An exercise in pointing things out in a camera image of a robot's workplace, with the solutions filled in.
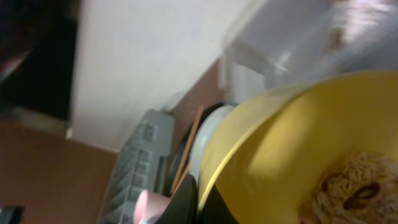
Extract wooden chopstick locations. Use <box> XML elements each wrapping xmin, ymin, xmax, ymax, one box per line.
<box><xmin>171</xmin><ymin>164</ymin><xmax>190</xmax><ymax>197</ymax></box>
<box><xmin>170</xmin><ymin>105</ymin><xmax>204</xmax><ymax>194</ymax></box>

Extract round black tray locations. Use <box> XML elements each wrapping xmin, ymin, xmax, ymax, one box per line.
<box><xmin>164</xmin><ymin>101</ymin><xmax>226</xmax><ymax>194</ymax></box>

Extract yellow bowl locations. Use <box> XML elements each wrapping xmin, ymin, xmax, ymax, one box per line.
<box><xmin>197</xmin><ymin>71</ymin><xmax>397</xmax><ymax>223</ymax></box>

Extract grey plate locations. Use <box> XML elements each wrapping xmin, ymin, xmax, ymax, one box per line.
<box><xmin>189</xmin><ymin>103</ymin><xmax>234</xmax><ymax>181</ymax></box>

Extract pink cup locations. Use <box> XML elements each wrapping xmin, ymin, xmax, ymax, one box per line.
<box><xmin>133</xmin><ymin>190</ymin><xmax>170</xmax><ymax>224</ymax></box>

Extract clear plastic bin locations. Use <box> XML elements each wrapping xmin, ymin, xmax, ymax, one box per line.
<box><xmin>220</xmin><ymin>0</ymin><xmax>397</xmax><ymax>105</ymax></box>

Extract food scraps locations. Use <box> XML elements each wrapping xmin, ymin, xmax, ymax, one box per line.
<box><xmin>298</xmin><ymin>152</ymin><xmax>397</xmax><ymax>224</ymax></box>

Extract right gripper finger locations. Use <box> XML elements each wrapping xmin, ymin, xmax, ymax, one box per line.
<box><xmin>155</xmin><ymin>174</ymin><xmax>239</xmax><ymax>224</ymax></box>

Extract grey dishwasher rack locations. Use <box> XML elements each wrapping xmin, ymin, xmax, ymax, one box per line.
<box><xmin>98</xmin><ymin>110</ymin><xmax>175</xmax><ymax>224</ymax></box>

